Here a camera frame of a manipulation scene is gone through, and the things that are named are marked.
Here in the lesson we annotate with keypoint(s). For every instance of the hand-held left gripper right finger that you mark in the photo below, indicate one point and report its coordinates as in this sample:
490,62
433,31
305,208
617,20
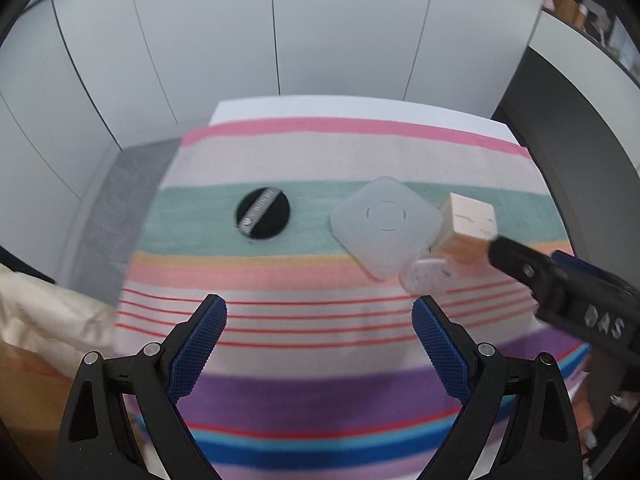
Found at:
440,350

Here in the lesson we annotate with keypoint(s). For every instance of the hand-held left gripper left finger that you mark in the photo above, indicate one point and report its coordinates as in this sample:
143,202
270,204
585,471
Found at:
197,350

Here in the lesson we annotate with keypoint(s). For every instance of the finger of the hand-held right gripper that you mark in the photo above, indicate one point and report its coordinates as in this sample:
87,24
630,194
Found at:
575,262
520,267

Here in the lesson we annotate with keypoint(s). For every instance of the beige small carton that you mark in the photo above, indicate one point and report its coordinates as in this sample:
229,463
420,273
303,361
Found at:
470,215

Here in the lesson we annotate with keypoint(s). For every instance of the brown cardboard box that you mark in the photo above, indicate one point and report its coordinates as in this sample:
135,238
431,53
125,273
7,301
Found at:
30,385

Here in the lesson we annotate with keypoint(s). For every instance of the person's right hand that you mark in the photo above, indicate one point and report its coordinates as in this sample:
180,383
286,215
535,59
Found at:
587,410

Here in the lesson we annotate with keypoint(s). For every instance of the striped colourful cloth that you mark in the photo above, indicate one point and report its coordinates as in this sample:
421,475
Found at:
310,285

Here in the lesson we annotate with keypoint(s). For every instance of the translucent square case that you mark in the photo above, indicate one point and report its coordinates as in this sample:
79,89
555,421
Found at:
385,220

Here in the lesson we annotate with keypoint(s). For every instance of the black round disc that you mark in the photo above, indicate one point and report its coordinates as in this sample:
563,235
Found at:
262,215

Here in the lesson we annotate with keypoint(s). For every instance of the cream puffer jacket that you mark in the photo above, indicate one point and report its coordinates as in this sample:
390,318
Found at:
50,310

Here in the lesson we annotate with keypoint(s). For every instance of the dark grey partition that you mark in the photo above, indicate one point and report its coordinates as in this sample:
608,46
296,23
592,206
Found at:
550,110

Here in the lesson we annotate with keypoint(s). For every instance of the cluttered shelf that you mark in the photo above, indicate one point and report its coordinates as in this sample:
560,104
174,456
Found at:
595,10

